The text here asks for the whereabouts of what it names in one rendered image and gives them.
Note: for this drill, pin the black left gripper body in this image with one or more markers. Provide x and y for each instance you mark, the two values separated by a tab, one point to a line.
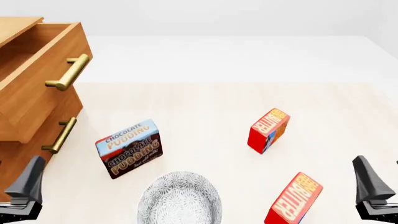
21	211

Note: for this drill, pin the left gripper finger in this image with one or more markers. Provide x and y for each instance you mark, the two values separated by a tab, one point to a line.
29	182

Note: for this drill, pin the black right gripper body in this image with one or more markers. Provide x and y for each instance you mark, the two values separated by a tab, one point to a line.
377	211

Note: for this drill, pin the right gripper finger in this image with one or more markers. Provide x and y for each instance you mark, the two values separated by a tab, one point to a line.
368	182

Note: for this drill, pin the red butter box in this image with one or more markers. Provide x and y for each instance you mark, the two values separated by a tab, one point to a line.
264	133
293	200

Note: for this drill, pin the closed wooden drawer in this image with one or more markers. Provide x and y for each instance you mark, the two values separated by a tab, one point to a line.
69	108

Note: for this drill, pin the open wooden drawer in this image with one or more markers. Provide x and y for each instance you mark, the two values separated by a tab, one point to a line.
37	93

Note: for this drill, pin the wooden cabinet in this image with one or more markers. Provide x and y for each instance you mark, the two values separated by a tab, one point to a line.
17	26

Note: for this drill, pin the chocolate pudding box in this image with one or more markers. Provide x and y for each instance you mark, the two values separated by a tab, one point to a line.
130	149

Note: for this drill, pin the grey patterned bowl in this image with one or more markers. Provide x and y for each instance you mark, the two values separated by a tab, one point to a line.
180	200

